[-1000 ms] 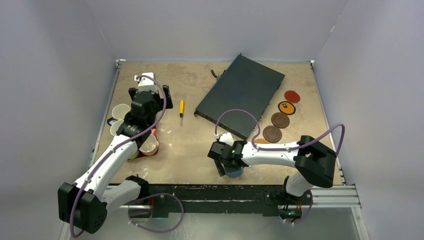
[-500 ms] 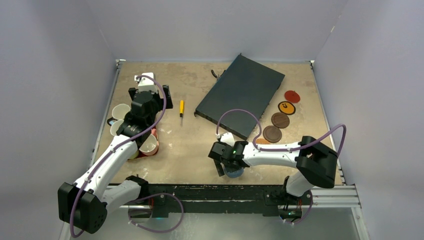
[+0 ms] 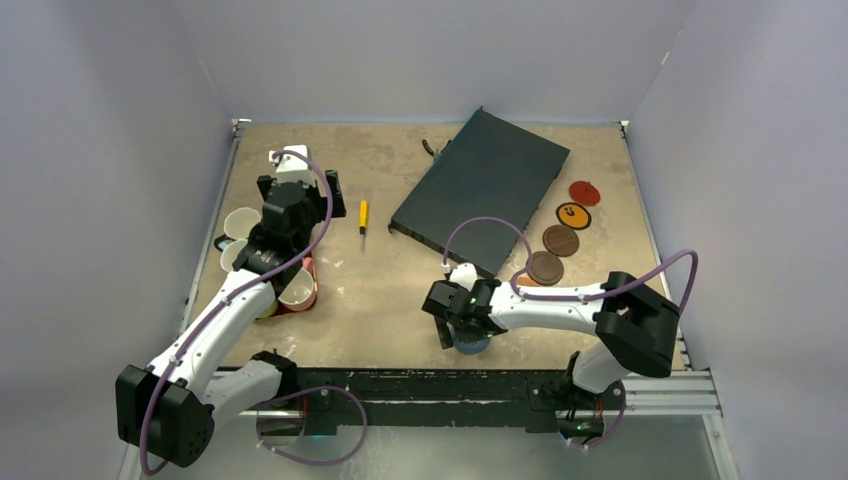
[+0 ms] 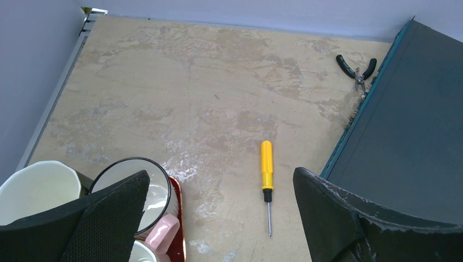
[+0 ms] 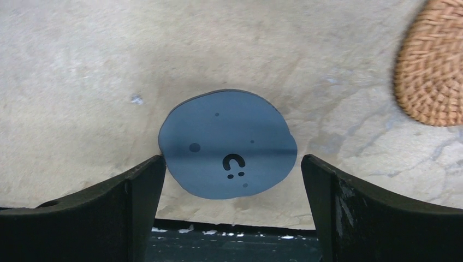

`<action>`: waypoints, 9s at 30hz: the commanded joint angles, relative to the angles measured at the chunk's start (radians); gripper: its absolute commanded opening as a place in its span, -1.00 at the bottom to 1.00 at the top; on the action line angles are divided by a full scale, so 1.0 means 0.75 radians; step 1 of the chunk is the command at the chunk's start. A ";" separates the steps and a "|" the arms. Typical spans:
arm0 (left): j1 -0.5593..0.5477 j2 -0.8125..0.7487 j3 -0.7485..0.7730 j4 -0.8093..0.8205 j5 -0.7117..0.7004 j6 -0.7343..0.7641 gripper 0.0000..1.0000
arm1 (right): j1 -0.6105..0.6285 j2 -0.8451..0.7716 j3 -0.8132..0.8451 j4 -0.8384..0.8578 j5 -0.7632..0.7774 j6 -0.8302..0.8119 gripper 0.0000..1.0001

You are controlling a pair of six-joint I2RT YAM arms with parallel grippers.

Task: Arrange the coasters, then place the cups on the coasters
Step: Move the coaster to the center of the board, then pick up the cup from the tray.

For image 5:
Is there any blue grey smiley coaster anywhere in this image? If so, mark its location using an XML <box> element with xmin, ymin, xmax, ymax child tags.
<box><xmin>158</xmin><ymin>90</ymin><xmax>298</xmax><ymax>200</ymax></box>

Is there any woven cork coaster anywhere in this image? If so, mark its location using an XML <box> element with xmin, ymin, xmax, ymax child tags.
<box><xmin>394</xmin><ymin>0</ymin><xmax>462</xmax><ymax>127</ymax></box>

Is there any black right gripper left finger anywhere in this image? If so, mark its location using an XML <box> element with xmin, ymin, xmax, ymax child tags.
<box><xmin>1</xmin><ymin>156</ymin><xmax>166</xmax><ymax>261</ymax></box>

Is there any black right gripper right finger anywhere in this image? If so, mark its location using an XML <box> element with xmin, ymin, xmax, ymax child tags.
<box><xmin>301</xmin><ymin>154</ymin><xmax>462</xmax><ymax>261</ymax></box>

